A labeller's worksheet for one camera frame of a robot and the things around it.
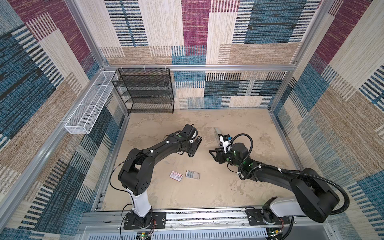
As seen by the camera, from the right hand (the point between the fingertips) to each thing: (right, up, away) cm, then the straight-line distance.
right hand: (213, 152), depth 86 cm
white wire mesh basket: (-63, +18, -15) cm, 67 cm away
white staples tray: (-12, -13, +1) cm, 18 cm away
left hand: (-12, +3, +6) cm, 13 cm away
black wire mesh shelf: (-46, +40, +24) cm, 66 cm away
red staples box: (-21, -14, +1) cm, 25 cm away
